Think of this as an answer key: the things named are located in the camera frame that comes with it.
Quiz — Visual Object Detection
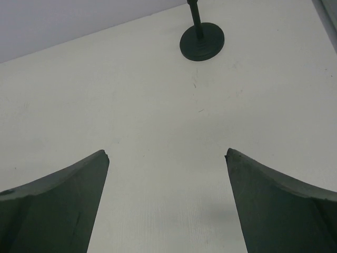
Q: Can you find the black phone stand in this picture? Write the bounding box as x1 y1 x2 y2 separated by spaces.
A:
180 0 225 62

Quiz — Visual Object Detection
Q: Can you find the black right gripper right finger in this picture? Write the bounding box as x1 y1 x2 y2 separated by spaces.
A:
225 149 336 252

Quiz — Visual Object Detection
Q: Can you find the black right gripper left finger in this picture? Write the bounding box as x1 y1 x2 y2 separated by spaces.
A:
1 150 110 252

